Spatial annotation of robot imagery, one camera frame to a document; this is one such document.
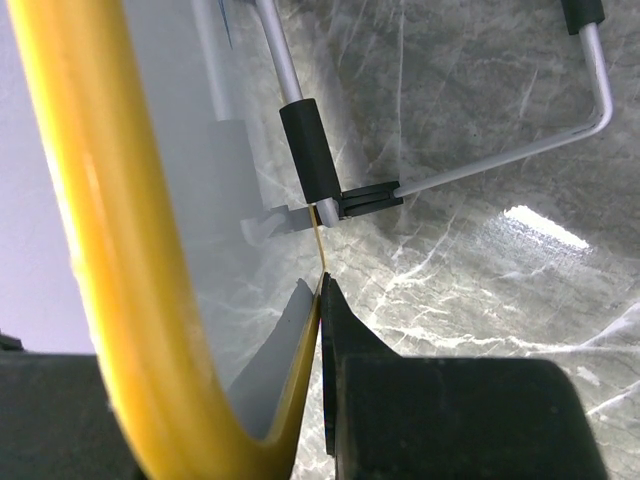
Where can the yellow framed whiteboard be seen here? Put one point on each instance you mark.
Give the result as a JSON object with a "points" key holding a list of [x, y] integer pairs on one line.
{"points": [[127, 257]]}

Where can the grey wire whiteboard stand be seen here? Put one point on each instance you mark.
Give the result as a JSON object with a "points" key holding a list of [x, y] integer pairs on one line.
{"points": [[310, 150]]}

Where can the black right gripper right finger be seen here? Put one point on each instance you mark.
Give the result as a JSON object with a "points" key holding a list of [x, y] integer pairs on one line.
{"points": [[389, 416]]}

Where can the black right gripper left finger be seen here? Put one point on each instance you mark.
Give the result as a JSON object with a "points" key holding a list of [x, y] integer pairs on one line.
{"points": [[56, 418]]}

